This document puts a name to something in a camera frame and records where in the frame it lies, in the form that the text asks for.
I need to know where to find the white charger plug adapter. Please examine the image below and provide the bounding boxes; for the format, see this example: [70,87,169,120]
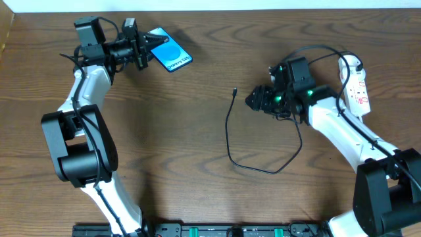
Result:
[338,55,366,83]

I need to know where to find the white power strip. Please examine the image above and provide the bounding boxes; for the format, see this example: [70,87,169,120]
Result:
[344,76,371,117]

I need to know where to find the black USB charging cable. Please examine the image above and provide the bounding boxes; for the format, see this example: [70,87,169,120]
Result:
[224,50,364,175]

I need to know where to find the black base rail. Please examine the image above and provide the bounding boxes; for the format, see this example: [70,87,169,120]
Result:
[71,223,333,237]

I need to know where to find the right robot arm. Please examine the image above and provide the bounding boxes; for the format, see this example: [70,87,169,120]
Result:
[245,57,420,236]

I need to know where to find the blue Samsung Galaxy smartphone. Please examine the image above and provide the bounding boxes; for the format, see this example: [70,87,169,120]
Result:
[149,28,193,72]

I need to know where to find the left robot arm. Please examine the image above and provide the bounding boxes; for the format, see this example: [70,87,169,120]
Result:
[41,16,170,236]

